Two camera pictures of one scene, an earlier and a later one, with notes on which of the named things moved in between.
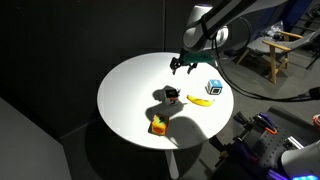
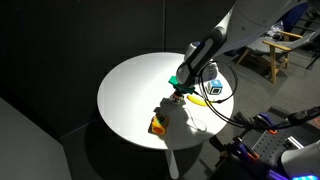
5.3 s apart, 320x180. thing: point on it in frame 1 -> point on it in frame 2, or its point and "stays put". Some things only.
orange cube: (159, 125) stays put
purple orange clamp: (267, 122) stays put
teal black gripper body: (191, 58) -> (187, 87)
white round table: (131, 93) stays put
